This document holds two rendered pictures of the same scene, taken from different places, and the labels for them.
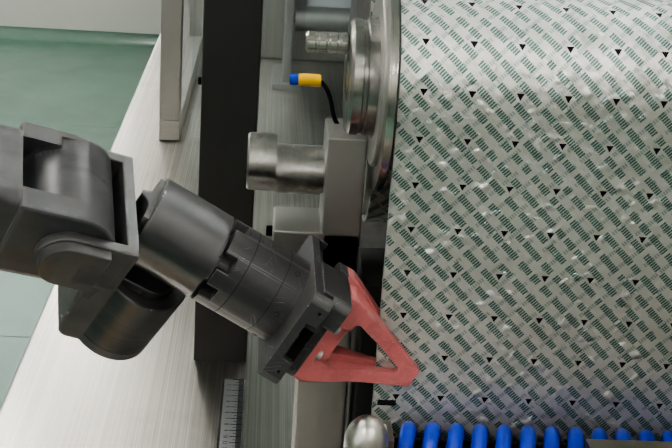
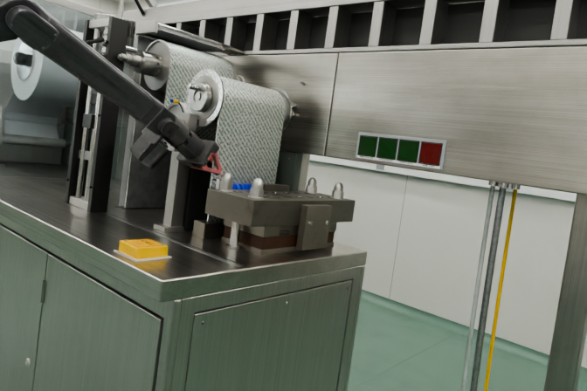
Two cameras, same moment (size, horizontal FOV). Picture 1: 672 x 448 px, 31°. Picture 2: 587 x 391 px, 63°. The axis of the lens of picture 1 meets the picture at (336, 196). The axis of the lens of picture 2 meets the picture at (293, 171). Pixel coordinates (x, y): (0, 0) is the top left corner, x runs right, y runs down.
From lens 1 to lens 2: 0.79 m
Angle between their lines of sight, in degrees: 47
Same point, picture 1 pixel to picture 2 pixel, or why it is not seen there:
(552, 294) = (247, 150)
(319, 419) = (180, 197)
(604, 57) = (256, 93)
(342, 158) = (192, 119)
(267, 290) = (198, 142)
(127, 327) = (159, 155)
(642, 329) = (262, 160)
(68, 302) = (144, 148)
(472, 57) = (234, 90)
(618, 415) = not seen: hidden behind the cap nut
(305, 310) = (212, 145)
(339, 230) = not seen: hidden behind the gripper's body
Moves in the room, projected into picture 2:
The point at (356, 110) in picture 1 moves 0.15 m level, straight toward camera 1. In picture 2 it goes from (207, 102) to (245, 104)
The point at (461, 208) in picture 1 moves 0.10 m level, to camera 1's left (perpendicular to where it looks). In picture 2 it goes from (231, 126) to (199, 121)
